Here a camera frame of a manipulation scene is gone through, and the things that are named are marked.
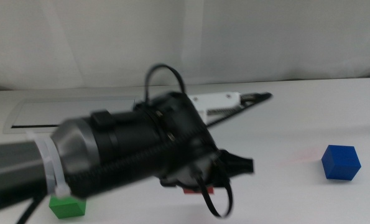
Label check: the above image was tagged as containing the red cube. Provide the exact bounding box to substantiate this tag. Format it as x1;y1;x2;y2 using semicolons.
183;186;215;195

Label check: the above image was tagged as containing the blue cube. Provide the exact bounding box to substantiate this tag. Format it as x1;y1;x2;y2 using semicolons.
321;144;362;182

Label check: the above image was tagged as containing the green cube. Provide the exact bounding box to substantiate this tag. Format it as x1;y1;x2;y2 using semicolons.
49;195;87;220

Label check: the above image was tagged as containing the white zip tie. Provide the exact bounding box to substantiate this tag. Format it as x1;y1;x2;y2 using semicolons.
25;129;72;198

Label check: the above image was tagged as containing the white backdrop curtain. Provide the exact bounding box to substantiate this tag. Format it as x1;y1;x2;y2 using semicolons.
0;0;370;92

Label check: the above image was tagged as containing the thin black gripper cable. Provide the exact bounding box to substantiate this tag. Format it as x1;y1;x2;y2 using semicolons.
193;167;234;219

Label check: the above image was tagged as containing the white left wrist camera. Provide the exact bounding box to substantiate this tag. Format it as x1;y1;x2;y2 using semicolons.
187;91;243;124

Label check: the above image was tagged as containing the thin black cable loop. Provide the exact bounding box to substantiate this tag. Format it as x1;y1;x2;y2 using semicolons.
144;63;187;104

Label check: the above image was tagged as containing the silver table cable hatch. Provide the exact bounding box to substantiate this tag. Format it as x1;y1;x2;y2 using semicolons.
2;95;143;135

